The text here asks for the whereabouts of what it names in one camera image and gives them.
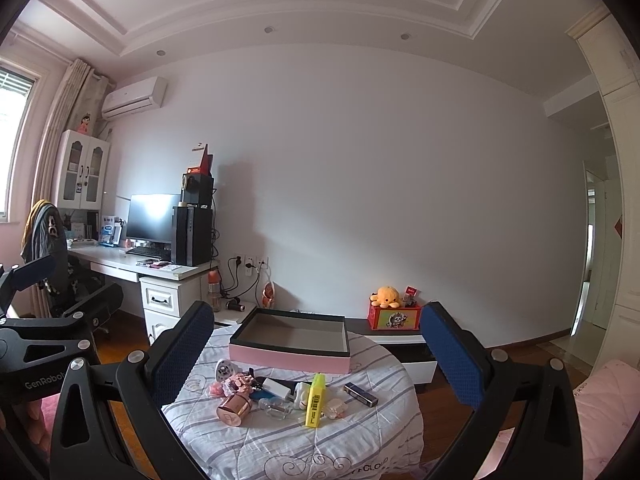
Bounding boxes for white glass-door cabinet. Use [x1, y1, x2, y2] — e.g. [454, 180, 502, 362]
[52, 129, 111, 211]

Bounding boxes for window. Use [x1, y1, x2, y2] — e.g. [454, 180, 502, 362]
[0, 60, 43, 218]

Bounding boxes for black and white TV stand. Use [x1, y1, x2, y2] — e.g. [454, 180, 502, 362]
[345, 317, 441, 386]

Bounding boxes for black office chair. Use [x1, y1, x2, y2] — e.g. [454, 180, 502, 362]
[20, 200, 124, 341]

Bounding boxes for white air conditioner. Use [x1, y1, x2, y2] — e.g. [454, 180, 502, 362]
[101, 76, 167, 121]

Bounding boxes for dark blue lipstick box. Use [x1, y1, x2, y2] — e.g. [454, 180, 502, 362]
[344, 382, 379, 407]

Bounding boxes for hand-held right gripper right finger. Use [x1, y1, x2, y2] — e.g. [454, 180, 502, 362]
[419, 301, 587, 480]

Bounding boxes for person's left hand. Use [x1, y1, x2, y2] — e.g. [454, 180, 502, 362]
[0, 402, 48, 441]

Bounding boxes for computer monitor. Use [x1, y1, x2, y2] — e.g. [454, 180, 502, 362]
[126, 193, 182, 248]

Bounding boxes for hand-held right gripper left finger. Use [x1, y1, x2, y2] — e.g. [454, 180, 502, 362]
[49, 301, 216, 480]

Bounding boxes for orange octopus plush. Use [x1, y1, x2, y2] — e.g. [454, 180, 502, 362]
[369, 286, 402, 309]

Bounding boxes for white wall socket panel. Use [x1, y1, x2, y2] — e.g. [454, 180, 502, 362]
[231, 255, 269, 278]

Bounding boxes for beige curtain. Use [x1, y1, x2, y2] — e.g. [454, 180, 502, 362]
[30, 58, 108, 201]

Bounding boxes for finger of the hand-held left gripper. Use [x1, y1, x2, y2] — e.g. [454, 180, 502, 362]
[0, 254, 57, 314]
[0, 309, 102, 375]

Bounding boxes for white low side cabinet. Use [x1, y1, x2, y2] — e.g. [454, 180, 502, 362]
[212, 305, 261, 328]

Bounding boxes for rose gold candle jar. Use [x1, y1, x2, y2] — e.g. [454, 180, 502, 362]
[216, 392, 253, 428]

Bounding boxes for orange-capped water bottle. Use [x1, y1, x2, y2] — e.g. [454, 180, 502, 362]
[206, 268, 222, 313]

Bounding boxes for red printed toy box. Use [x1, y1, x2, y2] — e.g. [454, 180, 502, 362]
[366, 302, 423, 332]

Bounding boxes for white desk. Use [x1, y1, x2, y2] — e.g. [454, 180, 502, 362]
[67, 239, 221, 346]

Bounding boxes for black power cables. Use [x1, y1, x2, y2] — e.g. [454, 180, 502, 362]
[212, 255, 261, 306]

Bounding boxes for black speaker box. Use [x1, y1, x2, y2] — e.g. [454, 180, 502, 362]
[181, 172, 215, 207]

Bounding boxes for pink storage box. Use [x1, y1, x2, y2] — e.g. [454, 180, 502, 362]
[229, 306, 352, 375]

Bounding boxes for white door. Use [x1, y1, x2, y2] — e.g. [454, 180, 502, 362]
[570, 160, 613, 338]

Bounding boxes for clear glass perfume bottle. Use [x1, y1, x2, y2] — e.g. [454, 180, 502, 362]
[260, 397, 296, 420]

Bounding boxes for blue packaged box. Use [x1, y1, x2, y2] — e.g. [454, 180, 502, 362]
[98, 216, 123, 247]

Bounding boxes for white wardrobe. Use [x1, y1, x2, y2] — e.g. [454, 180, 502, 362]
[567, 5, 640, 376]

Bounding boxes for pale pink quilt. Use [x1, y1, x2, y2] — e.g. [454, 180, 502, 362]
[570, 359, 640, 480]

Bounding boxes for yellow highlighter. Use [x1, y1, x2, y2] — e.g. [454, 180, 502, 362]
[305, 373, 327, 428]

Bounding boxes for black computer tower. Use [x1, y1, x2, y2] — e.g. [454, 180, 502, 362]
[171, 205, 214, 267]

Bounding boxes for pink blanket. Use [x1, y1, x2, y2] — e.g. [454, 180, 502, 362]
[0, 395, 56, 480]

